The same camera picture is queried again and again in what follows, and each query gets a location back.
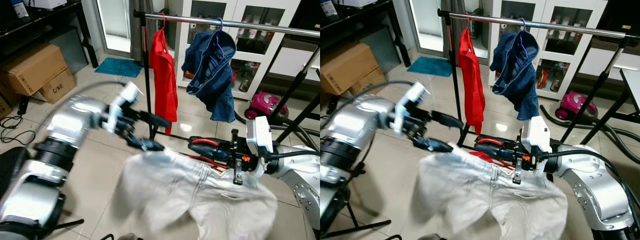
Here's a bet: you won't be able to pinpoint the white glass door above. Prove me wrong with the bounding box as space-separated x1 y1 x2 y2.
409 0 445 55
96 0 132 55

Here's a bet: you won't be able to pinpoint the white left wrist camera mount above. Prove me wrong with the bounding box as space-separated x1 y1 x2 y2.
394 81 432 135
106 81 144 135

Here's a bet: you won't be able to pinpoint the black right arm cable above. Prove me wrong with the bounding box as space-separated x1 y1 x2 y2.
542 149 640 231
264 147 321 162

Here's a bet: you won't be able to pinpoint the black desk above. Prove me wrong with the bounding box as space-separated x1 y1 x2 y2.
0 0 99 69
320 0 412 68

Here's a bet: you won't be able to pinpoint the black floor cable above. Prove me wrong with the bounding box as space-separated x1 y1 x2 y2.
0 114 37 147

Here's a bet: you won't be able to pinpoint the teal floor mat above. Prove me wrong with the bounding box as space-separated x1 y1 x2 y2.
93 57 144 79
406 56 454 78

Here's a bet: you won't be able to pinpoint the black metal stand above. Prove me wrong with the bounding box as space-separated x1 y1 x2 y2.
47 217 86 233
320 165 392 240

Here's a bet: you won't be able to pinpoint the blue denim jacket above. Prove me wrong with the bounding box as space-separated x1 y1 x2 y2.
180 30 237 124
489 31 540 122

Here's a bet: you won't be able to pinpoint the red shirt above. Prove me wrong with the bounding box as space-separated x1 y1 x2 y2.
148 27 179 136
457 27 486 136

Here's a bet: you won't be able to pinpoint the beige denim trousers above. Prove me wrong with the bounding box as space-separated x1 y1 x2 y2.
414 146 569 240
106 146 279 240

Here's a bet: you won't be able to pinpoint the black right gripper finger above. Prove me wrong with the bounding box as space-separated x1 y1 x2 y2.
192 149 223 163
187 136 222 152
473 136 506 152
477 149 507 163

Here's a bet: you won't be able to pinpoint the blue plastic hanger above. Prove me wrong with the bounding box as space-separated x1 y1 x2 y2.
215 17 225 56
519 17 529 56

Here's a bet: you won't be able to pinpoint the white glass-door cabinet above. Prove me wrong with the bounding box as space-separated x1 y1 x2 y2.
167 0 302 101
487 0 608 93

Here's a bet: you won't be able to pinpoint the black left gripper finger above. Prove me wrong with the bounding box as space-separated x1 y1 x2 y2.
125 134 166 153
136 111 172 129
430 111 464 129
414 135 454 154

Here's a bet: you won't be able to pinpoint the black power adapter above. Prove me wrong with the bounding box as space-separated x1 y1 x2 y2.
17 95 31 117

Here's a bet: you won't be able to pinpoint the pink vacuum cleaner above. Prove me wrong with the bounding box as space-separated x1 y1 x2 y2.
555 91 599 121
244 91 290 121

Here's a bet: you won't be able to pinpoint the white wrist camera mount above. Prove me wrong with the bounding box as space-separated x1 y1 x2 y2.
245 115 275 177
520 115 552 177
394 81 432 135
106 81 144 135

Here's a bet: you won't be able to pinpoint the white table black legs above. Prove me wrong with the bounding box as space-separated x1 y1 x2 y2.
619 68 640 103

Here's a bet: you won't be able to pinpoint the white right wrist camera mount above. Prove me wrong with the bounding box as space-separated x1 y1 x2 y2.
520 115 552 177
245 115 275 177

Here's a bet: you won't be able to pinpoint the grey curtain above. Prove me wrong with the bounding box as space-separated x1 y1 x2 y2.
129 0 171 63
440 0 483 61

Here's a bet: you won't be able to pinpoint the large plain cardboard box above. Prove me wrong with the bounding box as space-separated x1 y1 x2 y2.
320 41 381 96
0 42 69 97

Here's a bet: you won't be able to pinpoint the black clothes rack silver rail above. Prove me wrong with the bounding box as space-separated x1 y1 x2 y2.
133 10 321 151
436 8 640 148

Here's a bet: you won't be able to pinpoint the red printed T-shirt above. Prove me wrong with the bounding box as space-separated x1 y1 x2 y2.
469 150 502 167
189 152 228 174

